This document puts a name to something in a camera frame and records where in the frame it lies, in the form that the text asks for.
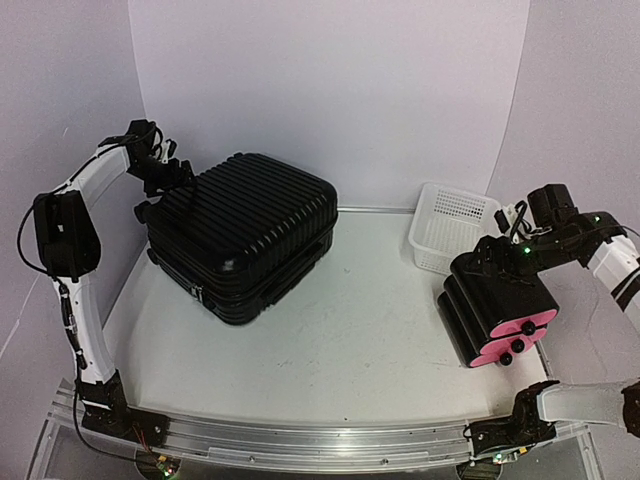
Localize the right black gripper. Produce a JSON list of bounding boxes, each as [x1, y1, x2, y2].
[[463, 231, 575, 291]]

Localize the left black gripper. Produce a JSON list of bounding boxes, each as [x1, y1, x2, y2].
[[128, 156, 200, 200]]

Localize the black ribbed hard-shell suitcase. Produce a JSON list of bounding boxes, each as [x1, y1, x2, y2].
[[134, 153, 338, 326]]

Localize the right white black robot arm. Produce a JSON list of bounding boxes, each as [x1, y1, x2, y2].
[[457, 184, 639, 458]]

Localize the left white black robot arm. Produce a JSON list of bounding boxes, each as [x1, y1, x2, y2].
[[25, 119, 193, 446]]

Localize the black pouch with pink end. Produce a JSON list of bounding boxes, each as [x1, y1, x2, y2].
[[444, 253, 559, 333]]

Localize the white perforated plastic basket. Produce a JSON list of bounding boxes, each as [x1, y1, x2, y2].
[[408, 183, 501, 275]]

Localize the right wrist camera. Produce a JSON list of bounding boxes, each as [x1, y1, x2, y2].
[[494, 201, 527, 236]]

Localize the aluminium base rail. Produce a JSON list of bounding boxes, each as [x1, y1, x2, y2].
[[28, 385, 602, 479]]

